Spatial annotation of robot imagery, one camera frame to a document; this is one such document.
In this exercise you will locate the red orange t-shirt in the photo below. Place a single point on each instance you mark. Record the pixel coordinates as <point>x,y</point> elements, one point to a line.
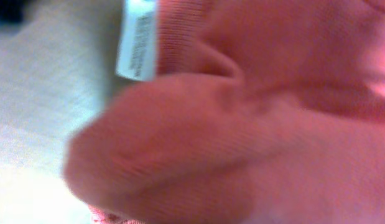
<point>262,111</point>

